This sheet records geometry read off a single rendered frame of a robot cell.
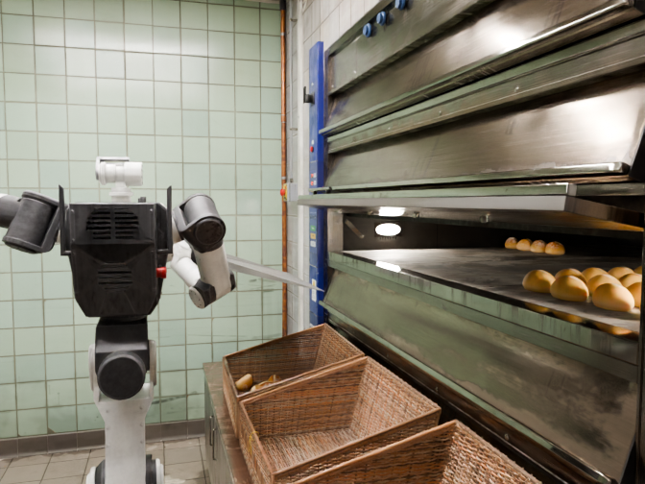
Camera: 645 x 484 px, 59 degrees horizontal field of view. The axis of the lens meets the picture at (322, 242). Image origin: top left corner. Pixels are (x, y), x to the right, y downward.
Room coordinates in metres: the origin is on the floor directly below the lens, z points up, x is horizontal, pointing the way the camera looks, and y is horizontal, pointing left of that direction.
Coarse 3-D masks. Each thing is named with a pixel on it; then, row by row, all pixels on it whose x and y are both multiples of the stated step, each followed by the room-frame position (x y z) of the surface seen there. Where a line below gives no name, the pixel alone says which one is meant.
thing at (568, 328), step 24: (360, 264) 2.22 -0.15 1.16; (384, 264) 2.08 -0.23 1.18; (432, 288) 1.63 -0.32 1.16; (456, 288) 1.50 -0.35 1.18; (504, 312) 1.29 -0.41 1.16; (528, 312) 1.20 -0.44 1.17; (552, 312) 1.17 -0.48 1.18; (576, 336) 1.06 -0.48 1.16; (600, 336) 1.00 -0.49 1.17; (624, 336) 0.96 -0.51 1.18; (624, 360) 0.95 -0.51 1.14
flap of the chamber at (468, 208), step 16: (320, 208) 2.59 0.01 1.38; (336, 208) 2.28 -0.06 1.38; (352, 208) 2.04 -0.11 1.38; (368, 208) 1.85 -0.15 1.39; (384, 208) 1.68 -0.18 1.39; (400, 208) 1.55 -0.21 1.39; (416, 208) 1.44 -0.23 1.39; (432, 208) 1.34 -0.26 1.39; (448, 208) 1.25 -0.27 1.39; (464, 208) 1.18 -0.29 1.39; (480, 208) 1.12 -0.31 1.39; (496, 208) 1.06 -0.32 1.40; (512, 208) 1.02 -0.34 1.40; (528, 208) 0.97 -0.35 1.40; (544, 208) 0.93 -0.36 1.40; (560, 208) 0.89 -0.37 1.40; (576, 208) 0.89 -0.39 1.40; (592, 208) 0.90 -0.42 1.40; (608, 208) 0.91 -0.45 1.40; (624, 208) 0.92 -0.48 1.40; (528, 224) 1.28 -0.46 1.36; (544, 224) 1.20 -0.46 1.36; (560, 224) 1.13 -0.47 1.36; (576, 224) 1.07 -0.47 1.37; (592, 224) 1.01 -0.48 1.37; (608, 224) 0.96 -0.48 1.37; (624, 224) 0.92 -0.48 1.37; (640, 224) 0.93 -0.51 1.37
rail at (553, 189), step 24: (360, 192) 1.81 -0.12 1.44; (384, 192) 1.61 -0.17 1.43; (408, 192) 1.45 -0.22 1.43; (432, 192) 1.33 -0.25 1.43; (456, 192) 1.22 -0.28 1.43; (480, 192) 1.13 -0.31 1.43; (504, 192) 1.05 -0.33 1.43; (528, 192) 0.98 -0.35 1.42; (552, 192) 0.92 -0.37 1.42; (576, 192) 0.89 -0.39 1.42
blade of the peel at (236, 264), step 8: (232, 256) 2.45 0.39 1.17; (232, 264) 1.91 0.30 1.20; (240, 264) 2.28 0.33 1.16; (248, 264) 2.39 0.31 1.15; (256, 264) 2.48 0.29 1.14; (240, 272) 1.92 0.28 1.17; (248, 272) 1.92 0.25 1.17; (256, 272) 1.93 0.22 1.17; (264, 272) 2.18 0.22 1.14; (272, 272) 2.29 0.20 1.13; (280, 272) 2.43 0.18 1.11; (280, 280) 1.96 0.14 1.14; (288, 280) 1.96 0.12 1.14; (296, 280) 2.15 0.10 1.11; (312, 288) 1.99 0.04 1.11
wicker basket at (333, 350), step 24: (288, 336) 2.54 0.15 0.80; (336, 336) 2.39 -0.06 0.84; (240, 360) 2.49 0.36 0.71; (264, 360) 2.52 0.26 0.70; (288, 360) 2.54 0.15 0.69; (312, 360) 2.58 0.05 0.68; (336, 360) 2.31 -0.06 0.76; (312, 384) 2.02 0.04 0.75; (288, 408) 2.00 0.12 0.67; (264, 432) 1.98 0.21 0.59; (288, 432) 1.99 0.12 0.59
